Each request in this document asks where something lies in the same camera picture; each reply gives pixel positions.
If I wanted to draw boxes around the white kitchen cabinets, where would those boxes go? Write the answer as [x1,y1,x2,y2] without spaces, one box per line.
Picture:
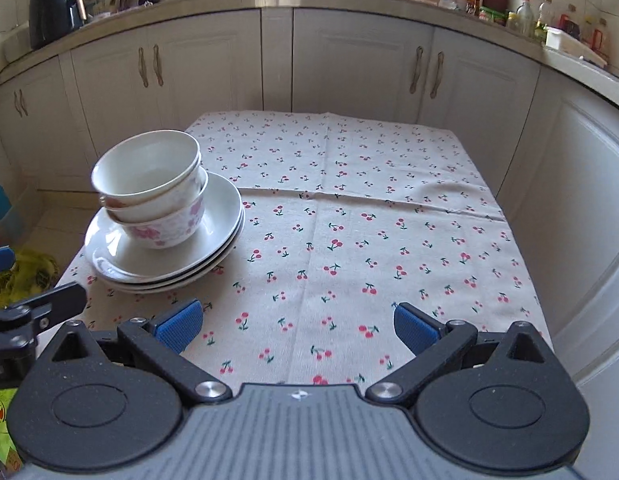
[0,9,619,479]

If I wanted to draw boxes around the stained fruit plate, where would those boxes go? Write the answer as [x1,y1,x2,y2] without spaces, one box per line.
[84,211,244,288]

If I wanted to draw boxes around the cherry print tablecloth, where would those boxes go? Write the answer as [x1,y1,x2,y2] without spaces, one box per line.
[63,112,547,388]

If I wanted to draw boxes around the green tissue package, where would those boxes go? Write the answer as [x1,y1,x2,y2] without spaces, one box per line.
[0,388,23,479]

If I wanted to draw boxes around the black air fryer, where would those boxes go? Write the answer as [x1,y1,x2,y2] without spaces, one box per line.
[29,0,87,50]

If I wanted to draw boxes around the clear oil bottle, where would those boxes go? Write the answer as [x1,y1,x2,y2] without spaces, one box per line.
[517,0,535,38]

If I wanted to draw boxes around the pink floral bowl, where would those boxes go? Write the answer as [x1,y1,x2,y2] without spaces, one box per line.
[104,167,209,249]

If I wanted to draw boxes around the white bowl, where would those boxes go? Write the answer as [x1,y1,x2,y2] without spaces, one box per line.
[90,130,201,207]
[99,160,208,223]

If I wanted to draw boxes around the white tray on counter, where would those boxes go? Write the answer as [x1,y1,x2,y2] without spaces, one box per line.
[545,27,607,68]

